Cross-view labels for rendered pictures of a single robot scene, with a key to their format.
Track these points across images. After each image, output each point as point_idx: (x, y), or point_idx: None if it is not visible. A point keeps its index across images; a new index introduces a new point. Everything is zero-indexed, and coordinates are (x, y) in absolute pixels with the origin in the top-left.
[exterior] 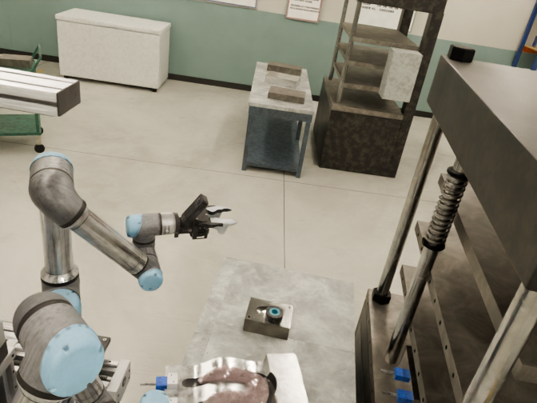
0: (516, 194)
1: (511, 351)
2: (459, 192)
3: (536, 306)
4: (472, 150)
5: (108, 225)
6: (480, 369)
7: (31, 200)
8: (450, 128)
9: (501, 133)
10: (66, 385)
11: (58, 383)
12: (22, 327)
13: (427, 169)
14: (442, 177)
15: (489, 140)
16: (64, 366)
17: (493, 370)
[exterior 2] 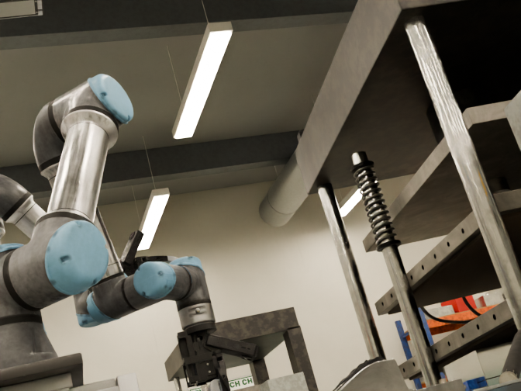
0: (370, 16)
1: (439, 74)
2: (373, 177)
3: (424, 33)
4: (345, 88)
5: None
6: (437, 111)
7: None
8: (329, 134)
9: (346, 36)
10: (114, 100)
11: (108, 91)
12: (54, 102)
13: (348, 244)
14: (364, 238)
15: (346, 56)
16: (108, 82)
17: (442, 98)
